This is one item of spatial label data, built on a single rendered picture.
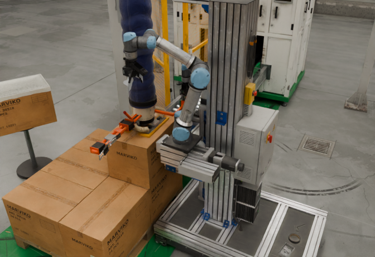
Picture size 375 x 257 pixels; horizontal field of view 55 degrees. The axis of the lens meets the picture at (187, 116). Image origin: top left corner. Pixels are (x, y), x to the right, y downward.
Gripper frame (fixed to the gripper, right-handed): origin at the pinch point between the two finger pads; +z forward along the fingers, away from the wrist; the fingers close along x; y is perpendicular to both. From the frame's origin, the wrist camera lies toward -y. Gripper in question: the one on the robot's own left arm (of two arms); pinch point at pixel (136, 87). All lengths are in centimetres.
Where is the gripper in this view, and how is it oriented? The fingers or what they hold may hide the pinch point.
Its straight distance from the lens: 234.0
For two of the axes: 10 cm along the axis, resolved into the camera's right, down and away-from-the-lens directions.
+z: 0.1, 8.7, 4.9
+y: -8.8, -2.3, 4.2
